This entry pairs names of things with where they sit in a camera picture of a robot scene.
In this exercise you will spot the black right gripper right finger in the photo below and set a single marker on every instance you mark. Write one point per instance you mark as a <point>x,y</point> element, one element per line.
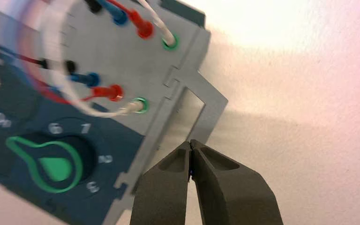
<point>229,195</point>

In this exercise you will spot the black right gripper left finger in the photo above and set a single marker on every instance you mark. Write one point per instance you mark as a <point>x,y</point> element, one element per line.
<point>164,192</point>

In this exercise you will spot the teal and grey control box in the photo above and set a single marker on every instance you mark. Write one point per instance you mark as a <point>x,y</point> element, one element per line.
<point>130,68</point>

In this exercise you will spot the dark green-rimmed rotary knob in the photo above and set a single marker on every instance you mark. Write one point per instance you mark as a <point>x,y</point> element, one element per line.
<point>57,167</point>

